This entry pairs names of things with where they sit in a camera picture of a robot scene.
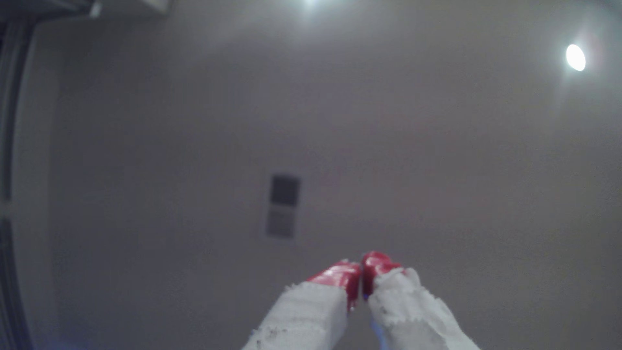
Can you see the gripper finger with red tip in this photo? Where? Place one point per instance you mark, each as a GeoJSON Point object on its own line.
{"type": "Point", "coordinates": [311, 311]}
{"type": "Point", "coordinates": [408, 311]}

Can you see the grey rectangular ceiling vent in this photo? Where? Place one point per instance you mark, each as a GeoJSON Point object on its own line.
{"type": "Point", "coordinates": [283, 206]}

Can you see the round ceiling light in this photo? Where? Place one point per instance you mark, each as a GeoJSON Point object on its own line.
{"type": "Point", "coordinates": [576, 57]}

